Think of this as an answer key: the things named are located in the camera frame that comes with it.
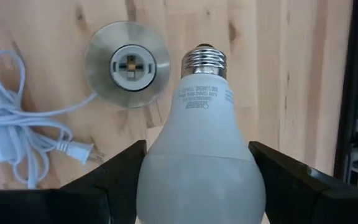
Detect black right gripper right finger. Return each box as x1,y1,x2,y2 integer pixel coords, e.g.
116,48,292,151
248,141,358,224

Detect brushed metal lamp base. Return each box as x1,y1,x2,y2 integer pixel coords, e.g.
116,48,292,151
83,21,172,110

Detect black aluminium table frame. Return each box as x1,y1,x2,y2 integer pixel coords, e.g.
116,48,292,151
333,0,358,187

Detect white LED lightbulb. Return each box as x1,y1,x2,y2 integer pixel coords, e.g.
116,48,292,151
135,43,267,224

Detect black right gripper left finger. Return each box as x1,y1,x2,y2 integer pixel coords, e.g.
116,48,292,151
0,139,148,224

